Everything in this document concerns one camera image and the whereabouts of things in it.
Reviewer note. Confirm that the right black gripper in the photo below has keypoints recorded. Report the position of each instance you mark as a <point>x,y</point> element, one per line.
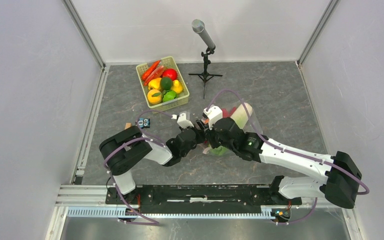
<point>209,133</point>

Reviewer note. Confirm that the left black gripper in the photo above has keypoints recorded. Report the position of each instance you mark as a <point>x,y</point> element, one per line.
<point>200,134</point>

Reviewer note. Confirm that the fake napa cabbage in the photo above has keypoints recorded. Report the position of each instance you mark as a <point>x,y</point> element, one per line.
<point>243,122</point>

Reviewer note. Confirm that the clear zip top bag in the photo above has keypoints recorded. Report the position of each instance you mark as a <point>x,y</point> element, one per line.
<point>251,146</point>

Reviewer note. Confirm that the fake green avocado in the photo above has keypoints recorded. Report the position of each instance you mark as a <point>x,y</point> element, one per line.
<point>166,83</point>

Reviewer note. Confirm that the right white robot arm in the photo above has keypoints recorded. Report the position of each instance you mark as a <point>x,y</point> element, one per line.
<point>333,177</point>

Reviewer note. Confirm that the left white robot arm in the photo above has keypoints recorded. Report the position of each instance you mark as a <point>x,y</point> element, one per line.
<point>123,151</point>

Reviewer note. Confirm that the fake red pepper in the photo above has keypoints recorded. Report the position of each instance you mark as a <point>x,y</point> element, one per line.
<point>228,113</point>

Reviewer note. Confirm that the fake yellow pear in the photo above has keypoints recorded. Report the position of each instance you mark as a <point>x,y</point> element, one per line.
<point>177,87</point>

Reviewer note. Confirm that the fake orange with leaf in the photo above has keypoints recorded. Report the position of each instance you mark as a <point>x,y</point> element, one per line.
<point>154,97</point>

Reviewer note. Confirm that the fake yellow pepper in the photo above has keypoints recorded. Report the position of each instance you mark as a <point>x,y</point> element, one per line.
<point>155,84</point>

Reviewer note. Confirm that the fake red apple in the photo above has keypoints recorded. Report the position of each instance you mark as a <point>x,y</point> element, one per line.
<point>170,73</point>

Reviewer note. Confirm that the fake red chili bag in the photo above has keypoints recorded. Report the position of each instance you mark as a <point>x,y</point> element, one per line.
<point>154,74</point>

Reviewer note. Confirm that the fake carrot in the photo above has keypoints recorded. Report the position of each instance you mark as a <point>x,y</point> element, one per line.
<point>147,73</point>

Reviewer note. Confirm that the green plastic basket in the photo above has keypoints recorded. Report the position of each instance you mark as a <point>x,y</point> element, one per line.
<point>182,99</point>

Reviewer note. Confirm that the blue owl toy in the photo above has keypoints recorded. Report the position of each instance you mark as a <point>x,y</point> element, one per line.
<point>144,123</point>

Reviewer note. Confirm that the black microphone tripod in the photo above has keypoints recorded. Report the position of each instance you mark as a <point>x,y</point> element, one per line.
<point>205,76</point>

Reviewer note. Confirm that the small wooden block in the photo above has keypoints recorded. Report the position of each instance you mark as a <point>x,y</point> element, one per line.
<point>127,125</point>

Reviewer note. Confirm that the grey microphone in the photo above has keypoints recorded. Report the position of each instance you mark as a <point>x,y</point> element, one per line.
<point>198,26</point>

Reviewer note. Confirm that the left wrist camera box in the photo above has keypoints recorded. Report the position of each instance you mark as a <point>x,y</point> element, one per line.
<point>183,119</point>

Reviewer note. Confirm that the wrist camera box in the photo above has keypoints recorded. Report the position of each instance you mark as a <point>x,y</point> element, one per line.
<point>183,119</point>
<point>213,114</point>

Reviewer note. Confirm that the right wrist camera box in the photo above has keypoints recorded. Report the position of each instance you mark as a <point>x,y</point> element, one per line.
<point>213,114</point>

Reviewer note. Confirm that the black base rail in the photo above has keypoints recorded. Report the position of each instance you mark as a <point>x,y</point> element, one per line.
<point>206,199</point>

